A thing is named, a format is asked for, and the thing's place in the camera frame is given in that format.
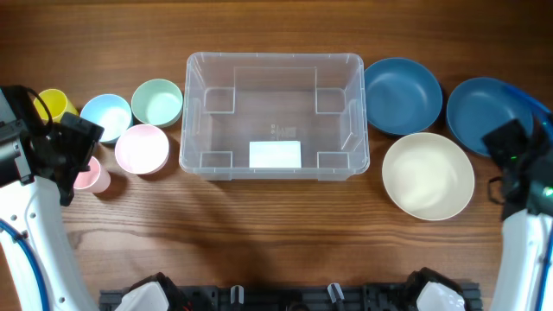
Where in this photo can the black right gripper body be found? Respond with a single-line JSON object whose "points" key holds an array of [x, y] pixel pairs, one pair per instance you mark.
{"points": [[513, 150]]}

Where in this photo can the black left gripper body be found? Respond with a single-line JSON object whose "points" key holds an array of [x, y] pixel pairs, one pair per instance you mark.
{"points": [[77, 144]]}

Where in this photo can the dark blue plate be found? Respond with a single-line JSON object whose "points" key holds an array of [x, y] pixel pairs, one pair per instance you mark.
{"points": [[480, 105], [402, 96]]}

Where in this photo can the light pink bowl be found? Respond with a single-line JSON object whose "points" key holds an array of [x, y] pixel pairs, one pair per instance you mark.
{"points": [[142, 150]]}

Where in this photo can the light green bowl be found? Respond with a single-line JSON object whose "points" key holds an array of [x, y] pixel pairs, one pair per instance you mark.
{"points": [[157, 102]]}

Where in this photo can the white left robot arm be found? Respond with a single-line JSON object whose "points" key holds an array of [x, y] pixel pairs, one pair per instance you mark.
{"points": [[40, 161]]}

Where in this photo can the right arm base joint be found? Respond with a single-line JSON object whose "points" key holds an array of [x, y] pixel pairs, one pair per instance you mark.
{"points": [[428, 290]]}

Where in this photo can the left arm base joint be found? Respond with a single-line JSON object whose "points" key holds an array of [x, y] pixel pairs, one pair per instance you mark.
{"points": [[155, 293]]}

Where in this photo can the clear plastic storage container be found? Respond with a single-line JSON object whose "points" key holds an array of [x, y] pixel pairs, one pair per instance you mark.
{"points": [[232, 99]]}

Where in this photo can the white label in container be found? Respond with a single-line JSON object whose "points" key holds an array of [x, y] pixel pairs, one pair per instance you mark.
{"points": [[275, 154]]}

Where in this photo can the pink cup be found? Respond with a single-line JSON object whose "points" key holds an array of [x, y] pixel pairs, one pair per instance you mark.
{"points": [[96, 180]]}

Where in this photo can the yellow cup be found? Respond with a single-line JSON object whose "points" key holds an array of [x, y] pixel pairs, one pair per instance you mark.
{"points": [[57, 103]]}

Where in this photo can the light blue bowl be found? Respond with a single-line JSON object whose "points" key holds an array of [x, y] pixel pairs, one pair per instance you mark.
{"points": [[111, 112]]}

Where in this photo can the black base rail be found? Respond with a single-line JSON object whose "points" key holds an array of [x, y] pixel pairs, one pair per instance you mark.
{"points": [[368, 297]]}

